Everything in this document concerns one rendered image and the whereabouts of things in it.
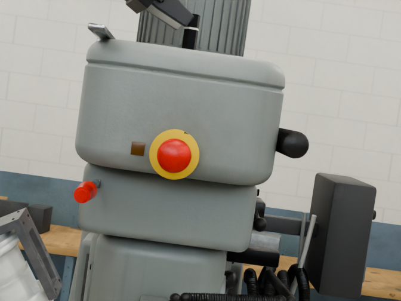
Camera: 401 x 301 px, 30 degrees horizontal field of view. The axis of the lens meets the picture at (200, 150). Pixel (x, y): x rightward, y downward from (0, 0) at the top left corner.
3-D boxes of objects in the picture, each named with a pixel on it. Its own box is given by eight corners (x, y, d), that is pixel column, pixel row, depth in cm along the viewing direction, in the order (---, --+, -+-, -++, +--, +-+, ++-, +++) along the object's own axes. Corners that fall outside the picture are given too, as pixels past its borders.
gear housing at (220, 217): (252, 256, 102) (262, 183, 101) (73, 232, 101) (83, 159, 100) (234, 220, 135) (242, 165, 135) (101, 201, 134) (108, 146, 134)
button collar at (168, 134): (196, 183, 89) (202, 133, 89) (145, 175, 89) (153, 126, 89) (195, 181, 91) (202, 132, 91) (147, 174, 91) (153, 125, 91)
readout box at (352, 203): (367, 301, 135) (384, 187, 134) (317, 295, 135) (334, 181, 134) (343, 277, 155) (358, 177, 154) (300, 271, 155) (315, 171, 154)
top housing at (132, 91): (276, 192, 92) (295, 63, 91) (64, 163, 91) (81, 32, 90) (244, 163, 139) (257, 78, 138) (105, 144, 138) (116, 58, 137)
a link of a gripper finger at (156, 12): (187, 17, 114) (156, -10, 113) (175, 33, 114) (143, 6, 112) (185, 17, 116) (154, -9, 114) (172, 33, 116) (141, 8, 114)
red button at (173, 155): (188, 175, 86) (193, 141, 86) (154, 171, 86) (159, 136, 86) (188, 173, 90) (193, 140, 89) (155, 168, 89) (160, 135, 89)
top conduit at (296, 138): (307, 160, 94) (311, 133, 94) (274, 156, 94) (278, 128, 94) (267, 143, 139) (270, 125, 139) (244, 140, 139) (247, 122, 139)
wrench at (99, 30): (113, 32, 84) (114, 25, 84) (78, 27, 84) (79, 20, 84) (125, 49, 109) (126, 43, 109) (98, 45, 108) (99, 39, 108)
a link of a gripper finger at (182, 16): (182, 30, 109) (149, 3, 108) (196, 14, 109) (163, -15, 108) (185, 30, 108) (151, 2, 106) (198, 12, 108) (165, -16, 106)
